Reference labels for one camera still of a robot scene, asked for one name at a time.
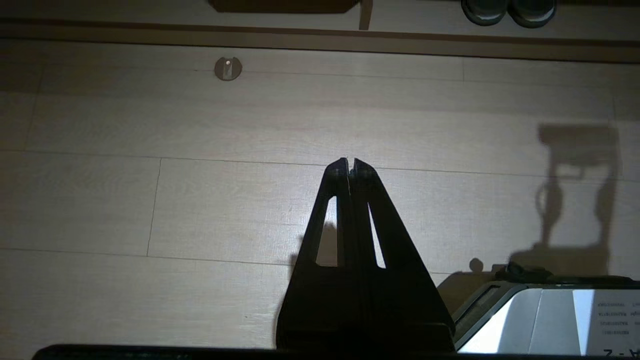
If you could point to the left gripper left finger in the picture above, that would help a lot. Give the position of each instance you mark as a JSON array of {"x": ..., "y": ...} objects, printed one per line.
[{"x": 320, "y": 300}]

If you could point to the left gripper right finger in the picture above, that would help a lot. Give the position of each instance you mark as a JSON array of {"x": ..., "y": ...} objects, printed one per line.
[{"x": 395, "y": 305}]

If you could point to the brown wooden shoe shelf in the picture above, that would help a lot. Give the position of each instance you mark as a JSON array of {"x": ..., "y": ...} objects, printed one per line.
[{"x": 295, "y": 9}]

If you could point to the round metal floor door stop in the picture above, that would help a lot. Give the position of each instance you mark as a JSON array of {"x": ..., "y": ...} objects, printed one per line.
[{"x": 228, "y": 68}]

